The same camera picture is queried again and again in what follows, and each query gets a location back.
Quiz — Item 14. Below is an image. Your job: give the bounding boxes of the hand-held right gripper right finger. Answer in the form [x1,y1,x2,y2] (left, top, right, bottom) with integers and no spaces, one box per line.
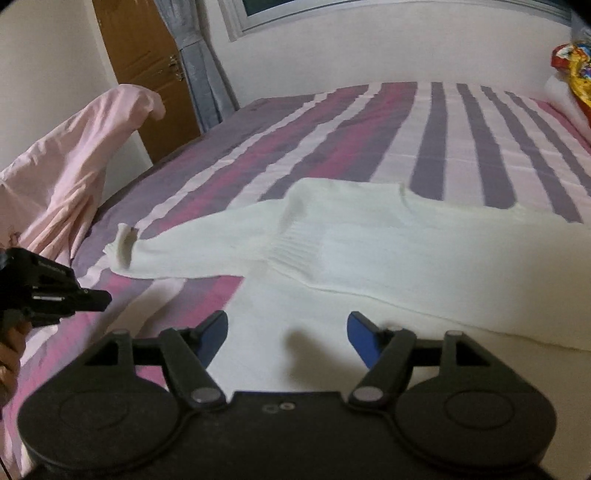
[347,311,492,411]

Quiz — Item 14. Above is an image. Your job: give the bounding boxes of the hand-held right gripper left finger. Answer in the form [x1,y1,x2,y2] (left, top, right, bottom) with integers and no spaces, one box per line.
[83,310,229,411]

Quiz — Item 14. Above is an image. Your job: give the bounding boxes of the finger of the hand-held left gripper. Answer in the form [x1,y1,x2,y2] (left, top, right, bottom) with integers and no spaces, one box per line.
[76,288,113,313]

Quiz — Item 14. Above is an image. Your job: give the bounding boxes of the white knit sweater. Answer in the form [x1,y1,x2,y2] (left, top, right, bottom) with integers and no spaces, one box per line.
[102,178,591,395]

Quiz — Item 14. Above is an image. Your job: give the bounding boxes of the person's left hand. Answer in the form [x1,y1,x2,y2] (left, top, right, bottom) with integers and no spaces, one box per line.
[0,318,34,409]

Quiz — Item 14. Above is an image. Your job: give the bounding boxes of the pale pink blanket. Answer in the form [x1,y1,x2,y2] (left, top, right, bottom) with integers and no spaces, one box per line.
[0,84,166,271]

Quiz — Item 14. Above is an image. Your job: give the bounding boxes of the striped purple pink bed sheet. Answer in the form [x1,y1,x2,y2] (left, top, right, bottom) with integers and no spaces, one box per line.
[0,81,591,476]

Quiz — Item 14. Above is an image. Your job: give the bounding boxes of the brown wooden door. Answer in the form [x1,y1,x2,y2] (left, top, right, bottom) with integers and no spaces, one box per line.
[91,0,201,164]

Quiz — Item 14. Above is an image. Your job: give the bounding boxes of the grey curtain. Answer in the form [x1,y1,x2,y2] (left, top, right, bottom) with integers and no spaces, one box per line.
[157,0,240,132]

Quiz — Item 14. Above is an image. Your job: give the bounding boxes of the white framed window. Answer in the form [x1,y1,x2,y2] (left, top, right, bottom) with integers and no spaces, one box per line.
[217,0,583,43]

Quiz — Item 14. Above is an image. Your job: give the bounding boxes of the red yellow printed cloth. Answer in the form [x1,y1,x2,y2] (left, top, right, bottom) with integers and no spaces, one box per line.
[550,41,591,121]

